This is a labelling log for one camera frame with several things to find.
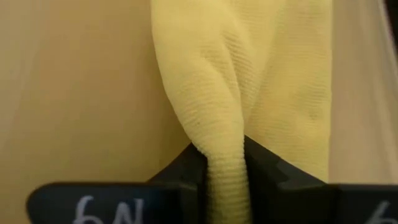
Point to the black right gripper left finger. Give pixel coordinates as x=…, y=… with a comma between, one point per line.
x=124, y=205

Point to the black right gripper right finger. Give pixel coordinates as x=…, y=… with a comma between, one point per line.
x=311, y=205

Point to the yellow translucent plastic bin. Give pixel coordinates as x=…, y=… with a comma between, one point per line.
x=77, y=93

